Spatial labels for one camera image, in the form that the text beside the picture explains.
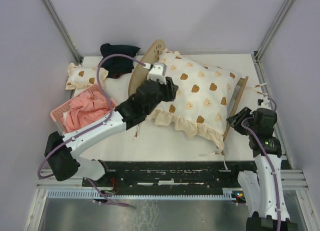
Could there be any large bear print cushion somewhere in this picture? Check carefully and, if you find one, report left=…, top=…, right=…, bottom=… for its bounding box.
left=148, top=48, right=242, bottom=153

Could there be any left aluminium frame post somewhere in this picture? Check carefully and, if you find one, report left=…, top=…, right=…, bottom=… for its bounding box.
left=40, top=0, right=83, bottom=64

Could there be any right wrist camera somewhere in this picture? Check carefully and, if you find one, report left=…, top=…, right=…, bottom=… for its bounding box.
left=257, top=96, right=272, bottom=110

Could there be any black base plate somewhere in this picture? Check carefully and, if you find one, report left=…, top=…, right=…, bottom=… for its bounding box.
left=82, top=161, right=257, bottom=196

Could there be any wooden pet bed frame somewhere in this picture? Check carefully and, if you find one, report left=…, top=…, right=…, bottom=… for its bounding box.
left=127, top=39, right=250, bottom=143

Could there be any aluminium frame post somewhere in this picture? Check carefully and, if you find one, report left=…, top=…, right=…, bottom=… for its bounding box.
left=40, top=0, right=83, bottom=64
left=254, top=0, right=297, bottom=62

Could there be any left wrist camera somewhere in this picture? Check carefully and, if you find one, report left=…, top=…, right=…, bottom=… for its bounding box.
left=147, top=62, right=167, bottom=85

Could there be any small bear print pillow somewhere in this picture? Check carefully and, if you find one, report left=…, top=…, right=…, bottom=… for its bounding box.
left=65, top=63, right=98, bottom=90

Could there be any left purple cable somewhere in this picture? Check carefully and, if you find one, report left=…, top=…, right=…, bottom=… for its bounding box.
left=37, top=54, right=153, bottom=208

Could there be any white slotted cable duct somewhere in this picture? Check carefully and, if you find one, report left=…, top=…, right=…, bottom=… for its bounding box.
left=47, top=187, right=247, bottom=199

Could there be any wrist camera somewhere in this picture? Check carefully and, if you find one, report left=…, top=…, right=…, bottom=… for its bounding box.
left=147, top=62, right=167, bottom=85
left=257, top=96, right=272, bottom=110

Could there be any pink cloth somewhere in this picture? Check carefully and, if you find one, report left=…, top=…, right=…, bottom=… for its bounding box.
left=63, top=91, right=111, bottom=133

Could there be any right aluminium frame post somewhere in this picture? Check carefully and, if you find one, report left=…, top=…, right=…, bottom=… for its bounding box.
left=254, top=0, right=297, bottom=62

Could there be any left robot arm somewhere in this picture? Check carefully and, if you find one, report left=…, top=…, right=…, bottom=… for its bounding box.
left=44, top=77, right=179, bottom=186

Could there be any dark navy garment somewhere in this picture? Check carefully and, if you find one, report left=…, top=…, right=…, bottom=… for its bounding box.
left=100, top=43, right=140, bottom=79

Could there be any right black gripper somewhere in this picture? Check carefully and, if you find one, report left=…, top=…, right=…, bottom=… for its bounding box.
left=225, top=105, right=258, bottom=136

